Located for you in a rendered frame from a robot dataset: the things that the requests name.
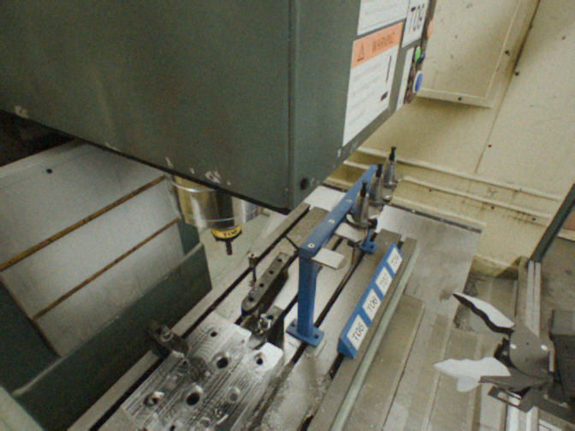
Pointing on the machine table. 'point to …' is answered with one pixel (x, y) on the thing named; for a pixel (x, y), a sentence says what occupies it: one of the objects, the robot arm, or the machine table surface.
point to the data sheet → (380, 13)
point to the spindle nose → (208, 205)
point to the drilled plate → (239, 371)
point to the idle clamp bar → (280, 270)
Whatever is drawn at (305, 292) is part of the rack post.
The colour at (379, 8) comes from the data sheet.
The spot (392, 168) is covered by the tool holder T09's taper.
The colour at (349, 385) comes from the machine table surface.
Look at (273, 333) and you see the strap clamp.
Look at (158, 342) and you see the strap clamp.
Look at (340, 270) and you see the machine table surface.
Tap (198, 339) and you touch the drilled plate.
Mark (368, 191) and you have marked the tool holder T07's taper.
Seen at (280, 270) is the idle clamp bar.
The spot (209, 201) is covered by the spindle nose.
